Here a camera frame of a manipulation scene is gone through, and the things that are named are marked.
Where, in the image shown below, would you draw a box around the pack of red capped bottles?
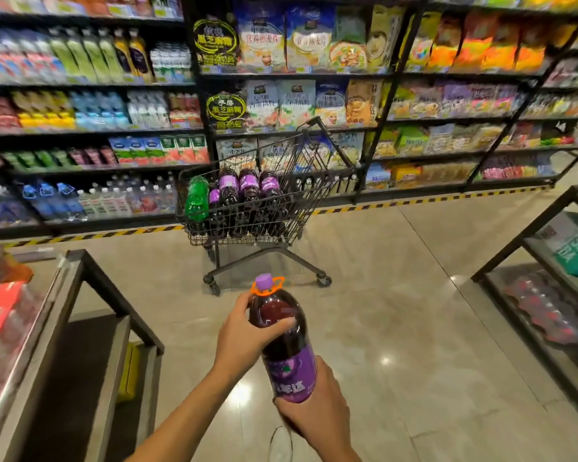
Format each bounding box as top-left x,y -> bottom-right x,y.
503,271 -> 578,346

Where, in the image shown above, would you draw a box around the green soda bottle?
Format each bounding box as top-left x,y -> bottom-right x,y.
184,175 -> 211,225

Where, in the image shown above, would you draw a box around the white printed food bag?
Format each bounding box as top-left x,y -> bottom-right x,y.
216,138 -> 259,171
259,137 -> 295,171

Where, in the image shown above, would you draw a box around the row of blue water jugs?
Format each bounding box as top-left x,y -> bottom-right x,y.
19,180 -> 87,222

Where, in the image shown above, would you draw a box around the row of dark purple pouches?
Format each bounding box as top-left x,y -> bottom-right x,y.
67,146 -> 119,167

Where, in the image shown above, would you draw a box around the pack of clear water bottles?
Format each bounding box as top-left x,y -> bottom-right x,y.
76,175 -> 178,218

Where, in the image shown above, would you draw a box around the green wrapped bottle pack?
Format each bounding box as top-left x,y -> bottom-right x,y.
537,211 -> 578,280

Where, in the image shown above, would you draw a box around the rows of colourful snack bags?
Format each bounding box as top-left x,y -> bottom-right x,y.
365,81 -> 578,191

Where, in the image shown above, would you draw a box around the person's right hand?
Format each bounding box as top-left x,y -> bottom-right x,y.
273,355 -> 355,453

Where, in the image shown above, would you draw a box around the person's left hand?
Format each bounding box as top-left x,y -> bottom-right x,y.
213,289 -> 297,381

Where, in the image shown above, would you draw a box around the row of orange snack bags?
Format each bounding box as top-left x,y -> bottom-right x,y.
404,12 -> 574,73

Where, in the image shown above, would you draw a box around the row of blue oat bags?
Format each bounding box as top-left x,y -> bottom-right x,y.
234,2 -> 336,73

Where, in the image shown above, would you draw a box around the row of mixed juice bottles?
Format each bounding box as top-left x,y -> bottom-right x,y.
0,230 -> 33,287

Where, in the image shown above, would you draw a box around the stack of red drink packs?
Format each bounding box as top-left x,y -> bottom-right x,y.
0,281 -> 44,419

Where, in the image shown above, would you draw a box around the dark metal display table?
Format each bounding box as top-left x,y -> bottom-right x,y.
471,182 -> 578,424
0,248 -> 166,462

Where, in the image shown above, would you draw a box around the person's left white shoe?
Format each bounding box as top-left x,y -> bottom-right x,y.
268,425 -> 295,462

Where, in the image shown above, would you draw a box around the row of red juice cartons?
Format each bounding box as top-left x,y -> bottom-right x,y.
108,134 -> 211,167

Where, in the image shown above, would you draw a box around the black wire shopping cart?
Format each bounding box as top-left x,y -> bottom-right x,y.
175,115 -> 360,296

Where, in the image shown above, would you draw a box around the row of light blue bottles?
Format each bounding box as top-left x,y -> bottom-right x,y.
69,90 -> 131,130

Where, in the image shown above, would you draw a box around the black bag yellow ring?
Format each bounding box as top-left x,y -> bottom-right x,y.
192,16 -> 240,68
206,90 -> 247,130

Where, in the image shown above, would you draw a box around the blue white food bag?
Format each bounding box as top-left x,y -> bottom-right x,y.
308,132 -> 365,169

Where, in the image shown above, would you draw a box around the person's left forearm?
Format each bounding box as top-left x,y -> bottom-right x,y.
125,365 -> 237,462

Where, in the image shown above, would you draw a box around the person's right forearm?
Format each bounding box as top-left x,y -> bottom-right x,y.
313,437 -> 362,462

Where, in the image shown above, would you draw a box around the row of pale capped jars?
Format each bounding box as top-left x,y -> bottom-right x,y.
288,175 -> 362,196

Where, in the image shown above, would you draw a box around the yellow cardboard carton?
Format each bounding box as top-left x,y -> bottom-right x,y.
118,341 -> 141,404

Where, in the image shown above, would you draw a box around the black metal store shelf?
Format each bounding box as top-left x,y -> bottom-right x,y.
0,0 -> 578,241

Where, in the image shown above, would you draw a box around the row of milk tea bottles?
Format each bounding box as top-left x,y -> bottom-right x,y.
0,0 -> 184,19

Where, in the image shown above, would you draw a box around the row of pale green bottles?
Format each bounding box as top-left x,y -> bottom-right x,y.
48,27 -> 119,85

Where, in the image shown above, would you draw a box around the row of yellow juice bottles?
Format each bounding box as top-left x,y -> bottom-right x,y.
113,27 -> 155,85

